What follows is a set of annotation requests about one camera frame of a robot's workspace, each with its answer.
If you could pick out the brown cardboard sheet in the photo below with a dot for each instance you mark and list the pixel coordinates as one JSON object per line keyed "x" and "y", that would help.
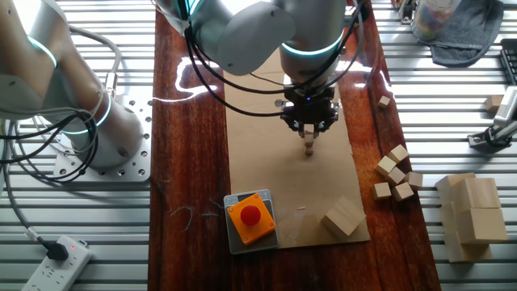
{"x": 282, "y": 182}

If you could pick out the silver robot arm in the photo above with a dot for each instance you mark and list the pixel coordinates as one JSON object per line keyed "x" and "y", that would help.
{"x": 250, "y": 40}

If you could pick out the white power strip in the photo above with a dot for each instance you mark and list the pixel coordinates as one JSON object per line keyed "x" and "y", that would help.
{"x": 52, "y": 275}

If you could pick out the orange emergency stop button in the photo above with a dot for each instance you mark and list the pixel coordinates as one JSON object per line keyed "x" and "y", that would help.
{"x": 258, "y": 228}

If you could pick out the gray cloth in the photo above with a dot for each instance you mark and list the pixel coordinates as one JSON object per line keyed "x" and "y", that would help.
{"x": 472, "y": 44}

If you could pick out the orange box red button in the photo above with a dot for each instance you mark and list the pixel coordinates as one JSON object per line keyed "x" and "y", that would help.
{"x": 258, "y": 247}

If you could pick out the aluminium robot mounting plate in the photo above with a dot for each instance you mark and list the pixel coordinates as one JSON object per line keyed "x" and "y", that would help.
{"x": 137, "y": 121}

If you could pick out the red-brown wooden board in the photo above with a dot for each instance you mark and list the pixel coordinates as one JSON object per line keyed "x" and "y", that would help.
{"x": 190, "y": 161}

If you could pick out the large wooden block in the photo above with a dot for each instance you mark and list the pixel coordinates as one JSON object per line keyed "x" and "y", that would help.
{"x": 450, "y": 186}
{"x": 482, "y": 225}
{"x": 343, "y": 218}
{"x": 480, "y": 193}
{"x": 464, "y": 252}

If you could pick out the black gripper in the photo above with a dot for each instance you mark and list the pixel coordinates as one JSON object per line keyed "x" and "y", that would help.
{"x": 309, "y": 107}

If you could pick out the black power plug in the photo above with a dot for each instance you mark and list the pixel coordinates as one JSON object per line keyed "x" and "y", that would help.
{"x": 56, "y": 251}

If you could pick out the plastic jar colourful contents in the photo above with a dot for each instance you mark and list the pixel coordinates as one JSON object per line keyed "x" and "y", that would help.
{"x": 434, "y": 18}

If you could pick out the silver camera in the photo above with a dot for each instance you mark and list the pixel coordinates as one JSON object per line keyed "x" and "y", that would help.
{"x": 508, "y": 107}

